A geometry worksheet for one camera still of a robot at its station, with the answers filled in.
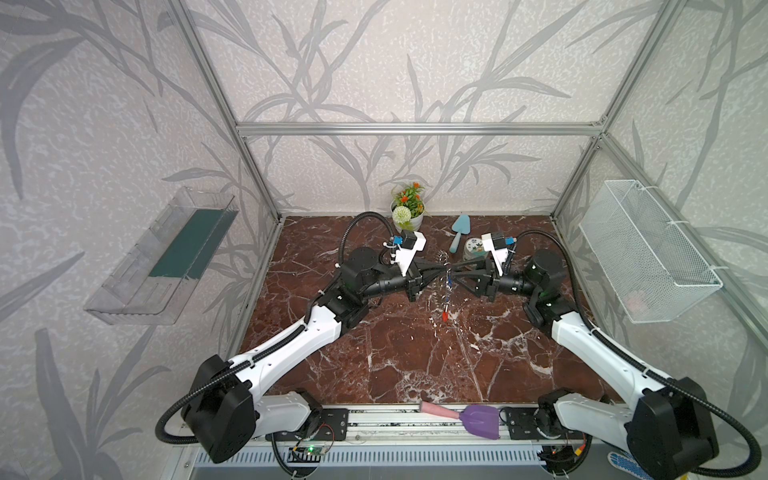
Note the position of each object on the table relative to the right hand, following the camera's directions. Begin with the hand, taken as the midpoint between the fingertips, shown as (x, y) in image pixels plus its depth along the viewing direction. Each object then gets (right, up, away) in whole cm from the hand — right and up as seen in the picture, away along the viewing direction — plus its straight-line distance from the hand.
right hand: (454, 266), depth 69 cm
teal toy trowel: (+12, +12, +51) cm, 53 cm away
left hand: (-2, +1, -4) cm, 5 cm away
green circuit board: (-34, -44, +2) cm, 56 cm away
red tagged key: (+1, -17, +22) cm, 28 cm away
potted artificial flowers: (-10, +18, +35) cm, 41 cm away
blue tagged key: (-2, -3, -3) cm, 5 cm away
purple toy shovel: (+7, -39, +5) cm, 40 cm away
